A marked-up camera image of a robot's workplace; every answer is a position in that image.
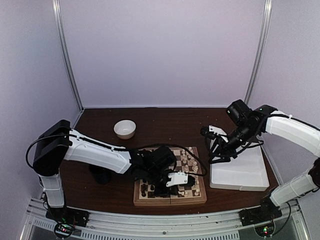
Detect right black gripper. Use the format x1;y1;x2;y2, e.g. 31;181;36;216
208;123;259;165

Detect white plastic compartment tray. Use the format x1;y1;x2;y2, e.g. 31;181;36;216
209;146;270;192

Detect wooden chess board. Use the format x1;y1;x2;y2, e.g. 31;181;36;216
133;146;207;207

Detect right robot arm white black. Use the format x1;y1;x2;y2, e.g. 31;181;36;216
207;97;320;219

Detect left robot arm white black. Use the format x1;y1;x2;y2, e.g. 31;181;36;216
31;119;188;222

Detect row of white chess pieces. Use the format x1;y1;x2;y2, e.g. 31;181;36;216
176;149;201;198

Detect dark blue mug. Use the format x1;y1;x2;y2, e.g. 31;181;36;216
89;165;112;185

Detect white ceramic bowl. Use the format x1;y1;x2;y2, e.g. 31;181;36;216
113;119;136;140

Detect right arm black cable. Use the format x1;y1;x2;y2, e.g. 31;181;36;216
203;129;265;161

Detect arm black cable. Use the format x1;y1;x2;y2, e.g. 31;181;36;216
26;132;208;178
203;129;265;161

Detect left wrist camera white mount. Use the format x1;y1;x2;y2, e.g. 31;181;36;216
166;171;189;188

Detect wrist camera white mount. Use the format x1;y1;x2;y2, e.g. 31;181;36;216
200;125;229;143
166;171;189;188

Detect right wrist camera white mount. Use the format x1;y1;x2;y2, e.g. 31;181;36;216
200;125;229;143

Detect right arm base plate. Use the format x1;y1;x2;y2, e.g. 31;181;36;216
238;206;282;227

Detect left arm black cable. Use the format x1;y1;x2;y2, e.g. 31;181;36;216
26;132;208;178

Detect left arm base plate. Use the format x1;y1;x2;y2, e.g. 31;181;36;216
45;207;90;227

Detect right aluminium frame post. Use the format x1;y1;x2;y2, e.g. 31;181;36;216
244;0;273;104

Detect aluminium frame post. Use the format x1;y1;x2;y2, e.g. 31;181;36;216
244;0;273;104
52;0;84;112

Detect left aluminium frame post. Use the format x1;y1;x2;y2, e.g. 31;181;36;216
52;0;84;112

